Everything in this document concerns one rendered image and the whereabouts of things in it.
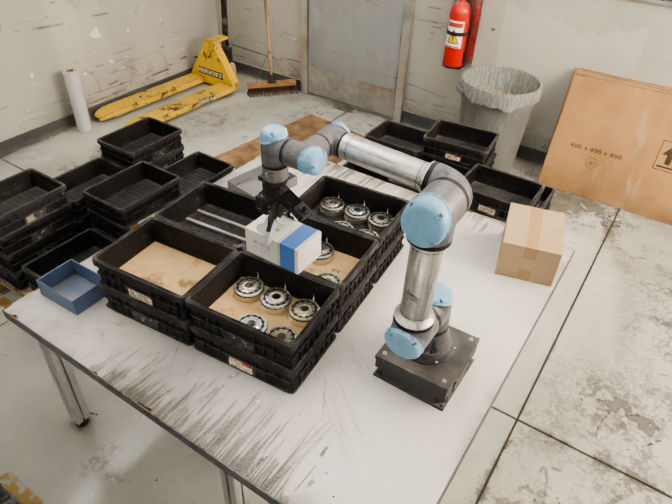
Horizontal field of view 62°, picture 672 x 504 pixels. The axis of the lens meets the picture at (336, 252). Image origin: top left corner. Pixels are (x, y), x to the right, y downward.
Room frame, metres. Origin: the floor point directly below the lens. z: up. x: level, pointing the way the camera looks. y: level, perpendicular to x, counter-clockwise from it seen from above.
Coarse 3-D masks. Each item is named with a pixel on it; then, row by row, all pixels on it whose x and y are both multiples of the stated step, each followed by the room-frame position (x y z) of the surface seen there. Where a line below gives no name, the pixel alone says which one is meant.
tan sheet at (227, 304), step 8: (232, 288) 1.44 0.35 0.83; (264, 288) 1.45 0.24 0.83; (224, 296) 1.40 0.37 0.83; (232, 296) 1.40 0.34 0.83; (216, 304) 1.36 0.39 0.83; (224, 304) 1.36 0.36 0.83; (232, 304) 1.37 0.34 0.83; (240, 304) 1.37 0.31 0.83; (248, 304) 1.37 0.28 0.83; (256, 304) 1.37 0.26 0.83; (224, 312) 1.33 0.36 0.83; (232, 312) 1.33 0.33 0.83; (240, 312) 1.33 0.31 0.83; (248, 312) 1.33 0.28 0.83; (256, 312) 1.33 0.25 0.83; (264, 312) 1.33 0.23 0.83; (272, 320) 1.30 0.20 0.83; (280, 320) 1.30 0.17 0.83; (288, 320) 1.30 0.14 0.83; (296, 328) 1.27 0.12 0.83
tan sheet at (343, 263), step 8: (336, 256) 1.65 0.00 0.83; (344, 256) 1.65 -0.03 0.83; (312, 264) 1.59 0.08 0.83; (328, 264) 1.60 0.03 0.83; (336, 264) 1.60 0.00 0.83; (344, 264) 1.60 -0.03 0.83; (352, 264) 1.60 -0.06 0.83; (312, 272) 1.55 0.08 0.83; (320, 272) 1.55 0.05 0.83; (344, 272) 1.56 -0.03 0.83
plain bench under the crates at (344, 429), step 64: (384, 192) 2.32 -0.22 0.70; (448, 256) 1.84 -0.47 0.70; (64, 320) 1.38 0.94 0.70; (128, 320) 1.40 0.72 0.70; (384, 320) 1.45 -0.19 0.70; (512, 320) 1.48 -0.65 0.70; (64, 384) 1.41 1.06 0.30; (128, 384) 1.12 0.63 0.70; (192, 384) 1.13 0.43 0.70; (256, 384) 1.14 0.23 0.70; (320, 384) 1.15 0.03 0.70; (384, 384) 1.16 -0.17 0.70; (192, 448) 0.93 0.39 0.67; (256, 448) 0.92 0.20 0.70; (320, 448) 0.92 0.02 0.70; (384, 448) 0.93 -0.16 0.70; (448, 448) 0.94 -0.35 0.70
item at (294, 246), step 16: (256, 224) 1.40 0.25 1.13; (288, 224) 1.41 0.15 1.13; (304, 224) 1.42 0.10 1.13; (256, 240) 1.36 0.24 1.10; (272, 240) 1.33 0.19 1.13; (288, 240) 1.33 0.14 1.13; (304, 240) 1.33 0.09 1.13; (320, 240) 1.38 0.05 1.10; (272, 256) 1.33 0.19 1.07; (288, 256) 1.30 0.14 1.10; (304, 256) 1.31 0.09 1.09
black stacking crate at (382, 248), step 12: (324, 180) 2.05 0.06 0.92; (312, 192) 1.96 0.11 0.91; (324, 192) 2.05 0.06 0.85; (336, 192) 2.03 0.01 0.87; (348, 192) 2.01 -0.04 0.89; (360, 192) 1.98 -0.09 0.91; (372, 192) 1.96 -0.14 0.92; (312, 204) 1.96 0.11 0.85; (348, 204) 2.00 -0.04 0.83; (372, 204) 1.95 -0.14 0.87; (384, 204) 1.93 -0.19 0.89; (396, 204) 1.91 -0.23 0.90; (324, 216) 1.91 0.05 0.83; (336, 216) 1.91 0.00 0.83; (360, 228) 1.84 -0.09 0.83; (396, 228) 1.79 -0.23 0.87; (384, 240) 1.68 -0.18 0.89; (384, 252) 1.69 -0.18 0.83
